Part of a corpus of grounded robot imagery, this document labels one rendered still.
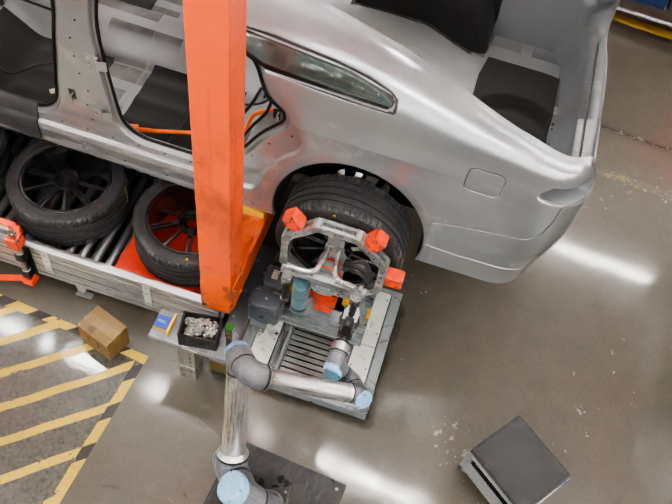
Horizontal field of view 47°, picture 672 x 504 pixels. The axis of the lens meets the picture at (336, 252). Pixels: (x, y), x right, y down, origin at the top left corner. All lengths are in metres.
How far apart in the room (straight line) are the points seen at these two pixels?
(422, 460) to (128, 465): 1.56
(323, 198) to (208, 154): 0.81
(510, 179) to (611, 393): 1.88
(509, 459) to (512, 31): 2.60
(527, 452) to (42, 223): 2.84
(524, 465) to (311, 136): 1.96
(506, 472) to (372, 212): 1.47
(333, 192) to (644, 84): 3.63
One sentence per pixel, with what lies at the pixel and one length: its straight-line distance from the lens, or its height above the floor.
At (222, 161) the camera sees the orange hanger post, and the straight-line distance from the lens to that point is 3.06.
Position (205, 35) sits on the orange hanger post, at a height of 2.32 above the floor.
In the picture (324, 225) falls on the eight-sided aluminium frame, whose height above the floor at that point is 1.10.
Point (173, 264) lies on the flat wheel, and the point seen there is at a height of 0.49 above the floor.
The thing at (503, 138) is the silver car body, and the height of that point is 1.69.
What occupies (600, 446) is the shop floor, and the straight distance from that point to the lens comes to 4.75.
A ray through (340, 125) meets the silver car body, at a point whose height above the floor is 1.55.
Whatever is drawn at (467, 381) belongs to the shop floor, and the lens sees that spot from 4.64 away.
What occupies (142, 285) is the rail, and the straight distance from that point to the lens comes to 4.32.
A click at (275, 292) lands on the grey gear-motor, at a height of 0.39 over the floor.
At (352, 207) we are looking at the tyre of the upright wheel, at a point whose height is 1.18.
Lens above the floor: 4.05
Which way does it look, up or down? 55 degrees down
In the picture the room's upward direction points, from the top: 11 degrees clockwise
